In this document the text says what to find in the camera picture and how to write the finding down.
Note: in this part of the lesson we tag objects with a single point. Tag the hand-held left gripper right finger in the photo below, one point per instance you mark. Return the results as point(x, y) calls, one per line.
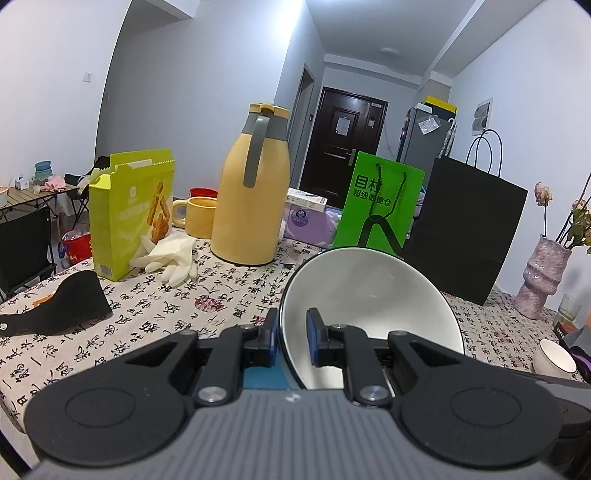
point(313, 338)

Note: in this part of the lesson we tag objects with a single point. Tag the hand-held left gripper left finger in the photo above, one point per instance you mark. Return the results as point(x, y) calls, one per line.
point(273, 335)

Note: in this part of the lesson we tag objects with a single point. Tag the blue bowl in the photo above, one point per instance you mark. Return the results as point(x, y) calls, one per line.
point(263, 378)

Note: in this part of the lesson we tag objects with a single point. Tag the white bowl with dark rim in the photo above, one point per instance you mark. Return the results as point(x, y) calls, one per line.
point(369, 300)
point(554, 360)

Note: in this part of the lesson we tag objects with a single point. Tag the stack of teal bowls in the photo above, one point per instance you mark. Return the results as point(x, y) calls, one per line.
point(42, 173)

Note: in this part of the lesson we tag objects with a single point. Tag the purple cloth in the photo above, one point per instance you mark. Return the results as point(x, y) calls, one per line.
point(582, 362)

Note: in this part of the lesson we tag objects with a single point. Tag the calligraphy print tablecloth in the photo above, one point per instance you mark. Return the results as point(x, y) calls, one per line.
point(184, 314)

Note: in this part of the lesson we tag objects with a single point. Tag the clear drinking glass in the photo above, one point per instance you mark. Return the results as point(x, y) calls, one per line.
point(565, 309)

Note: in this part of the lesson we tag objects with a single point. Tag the purple tissue pack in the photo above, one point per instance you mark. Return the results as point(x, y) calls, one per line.
point(309, 226)

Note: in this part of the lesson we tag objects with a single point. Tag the white rubber glove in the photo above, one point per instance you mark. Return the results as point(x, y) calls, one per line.
point(180, 263)
point(147, 261)

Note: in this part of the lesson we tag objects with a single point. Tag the green paper bag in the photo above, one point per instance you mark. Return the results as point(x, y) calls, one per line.
point(360, 217)

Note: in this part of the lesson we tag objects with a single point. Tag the yellow thermos jug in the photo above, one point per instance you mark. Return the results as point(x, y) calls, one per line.
point(249, 207)

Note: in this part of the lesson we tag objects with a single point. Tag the small white box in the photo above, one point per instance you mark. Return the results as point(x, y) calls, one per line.
point(307, 198)

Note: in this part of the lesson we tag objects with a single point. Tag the yellow mug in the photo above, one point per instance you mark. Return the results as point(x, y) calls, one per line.
point(198, 217)

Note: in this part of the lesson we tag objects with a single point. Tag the pink textured vase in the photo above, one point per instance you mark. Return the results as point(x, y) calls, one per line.
point(540, 277)

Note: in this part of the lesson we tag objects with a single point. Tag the red cup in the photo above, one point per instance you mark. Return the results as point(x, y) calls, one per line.
point(203, 191)

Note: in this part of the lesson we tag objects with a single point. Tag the black paper bag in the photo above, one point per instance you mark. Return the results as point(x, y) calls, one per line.
point(461, 230)

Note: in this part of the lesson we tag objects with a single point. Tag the green snack box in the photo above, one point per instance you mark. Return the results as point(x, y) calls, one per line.
point(120, 221)

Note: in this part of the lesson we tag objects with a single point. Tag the black curved felt sleeve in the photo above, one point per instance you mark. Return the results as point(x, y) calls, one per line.
point(69, 304)

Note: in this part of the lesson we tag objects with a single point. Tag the grey interior door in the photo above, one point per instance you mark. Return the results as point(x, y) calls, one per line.
point(302, 129)

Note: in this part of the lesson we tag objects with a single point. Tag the red basket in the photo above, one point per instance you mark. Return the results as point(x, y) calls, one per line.
point(78, 247)

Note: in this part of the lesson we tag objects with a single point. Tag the grey refrigerator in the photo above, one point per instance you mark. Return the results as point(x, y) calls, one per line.
point(425, 143)

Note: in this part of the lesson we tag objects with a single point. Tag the beige garment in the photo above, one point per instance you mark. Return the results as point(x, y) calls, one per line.
point(92, 177)

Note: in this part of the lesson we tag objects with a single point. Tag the folded umbrella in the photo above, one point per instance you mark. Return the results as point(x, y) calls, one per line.
point(449, 138)

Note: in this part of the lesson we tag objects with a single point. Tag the black camping chair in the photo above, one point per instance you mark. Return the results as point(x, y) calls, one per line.
point(74, 182)

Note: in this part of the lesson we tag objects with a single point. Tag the black folding chair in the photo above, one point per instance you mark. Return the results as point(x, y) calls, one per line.
point(23, 249)

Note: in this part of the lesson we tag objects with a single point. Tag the pink cloth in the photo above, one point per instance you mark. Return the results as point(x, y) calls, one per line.
point(55, 182)

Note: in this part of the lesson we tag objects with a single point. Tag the yellow and black box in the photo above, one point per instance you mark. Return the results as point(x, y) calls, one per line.
point(441, 104)

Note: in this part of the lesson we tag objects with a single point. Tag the wooden folding table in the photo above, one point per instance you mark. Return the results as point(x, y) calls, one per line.
point(27, 198)

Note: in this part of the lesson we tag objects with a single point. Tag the small tissue box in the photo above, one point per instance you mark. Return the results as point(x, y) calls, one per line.
point(22, 183)

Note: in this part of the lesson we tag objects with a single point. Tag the round ceiling lamp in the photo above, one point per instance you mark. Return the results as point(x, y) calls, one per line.
point(389, 51)

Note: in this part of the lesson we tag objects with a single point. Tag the white round pot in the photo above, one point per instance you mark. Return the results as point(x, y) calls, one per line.
point(3, 198)

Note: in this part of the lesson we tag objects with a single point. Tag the grey wall panel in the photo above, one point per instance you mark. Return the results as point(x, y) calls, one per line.
point(482, 115)

